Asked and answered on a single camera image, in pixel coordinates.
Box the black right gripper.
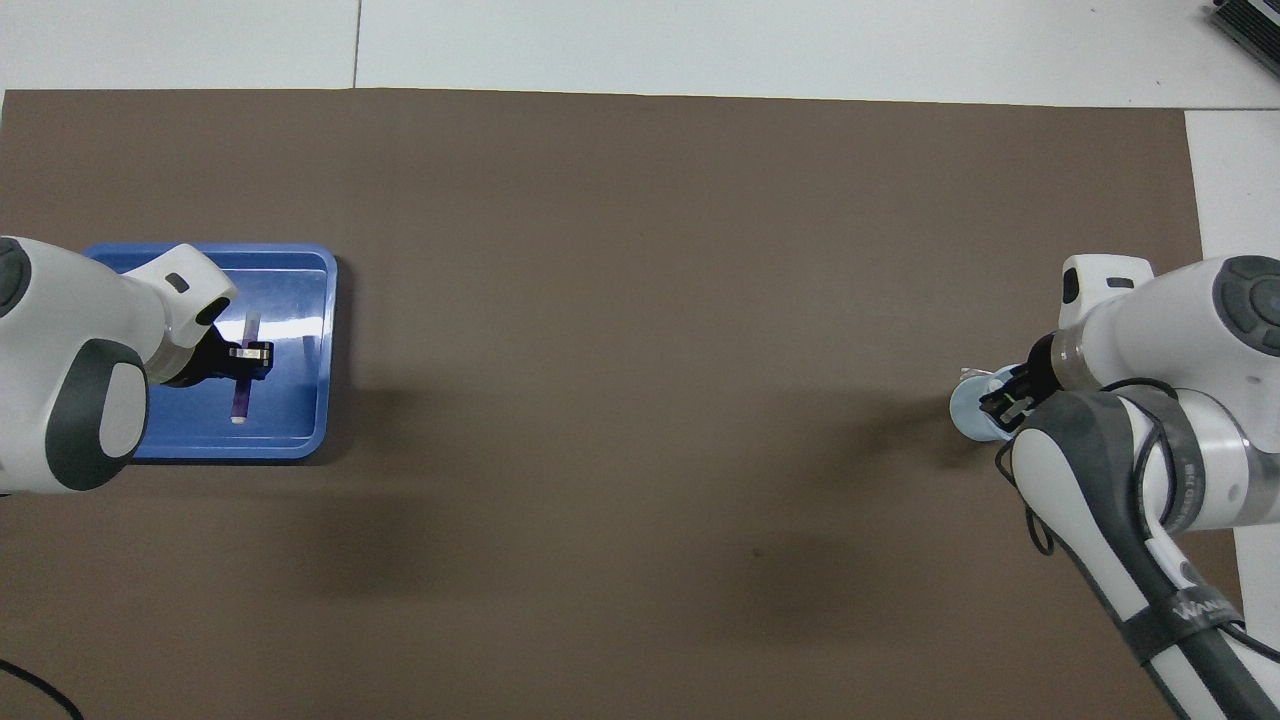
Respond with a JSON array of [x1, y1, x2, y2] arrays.
[[978, 335, 1063, 433]]

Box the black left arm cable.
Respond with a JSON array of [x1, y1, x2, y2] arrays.
[[0, 658, 87, 720]]

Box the translucent plastic cup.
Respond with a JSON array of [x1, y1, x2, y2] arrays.
[[949, 368, 1021, 443]]

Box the brown table mat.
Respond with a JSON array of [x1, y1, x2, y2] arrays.
[[0, 88, 1258, 720]]

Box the grey ribbed device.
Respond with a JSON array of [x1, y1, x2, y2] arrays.
[[1205, 0, 1280, 61]]

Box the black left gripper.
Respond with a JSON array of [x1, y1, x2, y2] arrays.
[[165, 325, 274, 386]]

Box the blue plastic tray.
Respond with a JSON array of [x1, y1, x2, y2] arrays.
[[52, 243, 339, 461]]

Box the purple pen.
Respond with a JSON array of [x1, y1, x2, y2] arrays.
[[231, 312, 263, 425]]

